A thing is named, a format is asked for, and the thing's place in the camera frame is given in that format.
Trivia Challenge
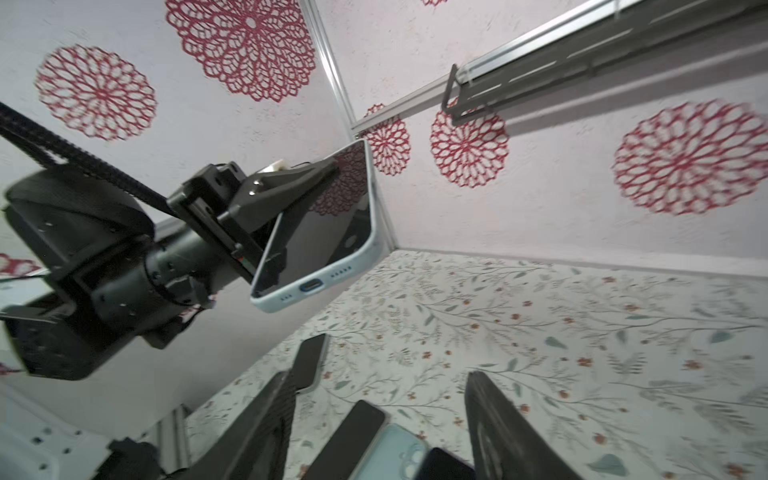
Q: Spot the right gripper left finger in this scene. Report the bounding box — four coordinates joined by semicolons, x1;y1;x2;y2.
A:
173;370;296;480

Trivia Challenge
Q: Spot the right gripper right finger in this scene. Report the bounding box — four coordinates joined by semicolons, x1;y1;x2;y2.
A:
464;371;581;480

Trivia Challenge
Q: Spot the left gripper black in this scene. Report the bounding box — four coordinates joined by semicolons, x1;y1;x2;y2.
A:
167;158;338;282

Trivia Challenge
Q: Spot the black phone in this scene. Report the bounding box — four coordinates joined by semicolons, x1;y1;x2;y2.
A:
303;400;387;480
291;333;330;394
414;448;476;480
250;139;385;313

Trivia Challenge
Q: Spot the light blue phone case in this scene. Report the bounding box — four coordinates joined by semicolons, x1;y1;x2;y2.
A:
353;424;428;480

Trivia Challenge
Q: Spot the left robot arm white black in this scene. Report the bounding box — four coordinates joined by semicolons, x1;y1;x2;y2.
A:
1;159;338;380

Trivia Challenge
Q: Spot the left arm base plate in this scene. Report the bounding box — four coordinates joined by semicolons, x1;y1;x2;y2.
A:
92;438;163;480

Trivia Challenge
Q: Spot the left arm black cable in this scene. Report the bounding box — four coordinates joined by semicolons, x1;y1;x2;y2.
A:
0;101;178;217

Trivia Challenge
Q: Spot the dark metal wall shelf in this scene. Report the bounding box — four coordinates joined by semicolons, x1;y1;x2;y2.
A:
441;1;767;125

